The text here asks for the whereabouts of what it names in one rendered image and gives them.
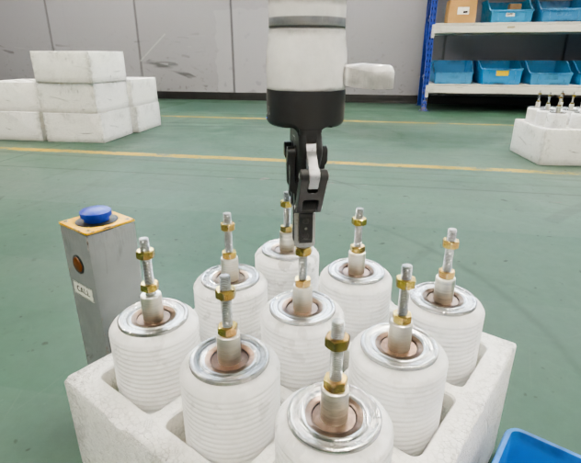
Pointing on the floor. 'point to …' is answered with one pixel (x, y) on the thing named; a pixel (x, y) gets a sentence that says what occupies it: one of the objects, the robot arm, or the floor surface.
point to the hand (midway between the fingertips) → (303, 226)
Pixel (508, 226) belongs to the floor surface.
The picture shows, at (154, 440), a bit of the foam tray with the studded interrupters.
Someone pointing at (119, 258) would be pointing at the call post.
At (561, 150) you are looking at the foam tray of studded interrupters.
